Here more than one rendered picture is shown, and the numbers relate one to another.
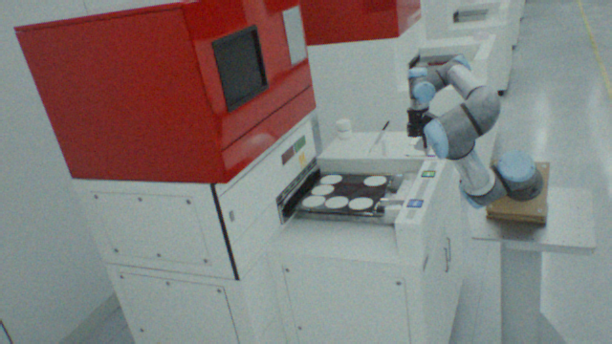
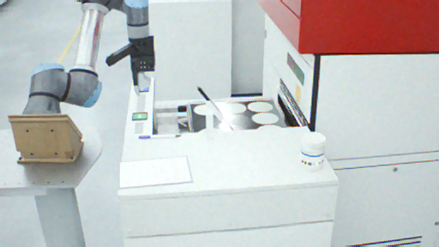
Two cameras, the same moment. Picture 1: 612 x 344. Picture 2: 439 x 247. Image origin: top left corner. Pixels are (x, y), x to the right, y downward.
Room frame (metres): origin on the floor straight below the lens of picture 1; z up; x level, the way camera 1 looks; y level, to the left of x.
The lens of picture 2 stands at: (3.38, -1.13, 1.71)
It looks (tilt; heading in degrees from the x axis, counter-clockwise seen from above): 25 degrees down; 141
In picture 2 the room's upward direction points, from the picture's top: 2 degrees clockwise
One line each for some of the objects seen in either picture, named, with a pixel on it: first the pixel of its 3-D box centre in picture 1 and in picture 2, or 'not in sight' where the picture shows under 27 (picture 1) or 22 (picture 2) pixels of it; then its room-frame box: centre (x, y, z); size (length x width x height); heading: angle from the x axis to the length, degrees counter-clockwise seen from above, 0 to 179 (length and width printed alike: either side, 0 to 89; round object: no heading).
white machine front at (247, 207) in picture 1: (276, 183); (285, 70); (1.94, 0.14, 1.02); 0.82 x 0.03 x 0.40; 153
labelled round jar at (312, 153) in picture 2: (344, 129); (312, 151); (2.49, -0.23, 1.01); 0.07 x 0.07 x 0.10
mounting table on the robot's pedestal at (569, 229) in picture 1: (527, 225); (44, 169); (1.70, -0.83, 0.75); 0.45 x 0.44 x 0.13; 61
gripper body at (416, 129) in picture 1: (419, 121); (141, 53); (1.90, -0.48, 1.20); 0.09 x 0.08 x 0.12; 61
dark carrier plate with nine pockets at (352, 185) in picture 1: (344, 191); (237, 120); (2.01, -0.15, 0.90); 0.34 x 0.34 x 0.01; 63
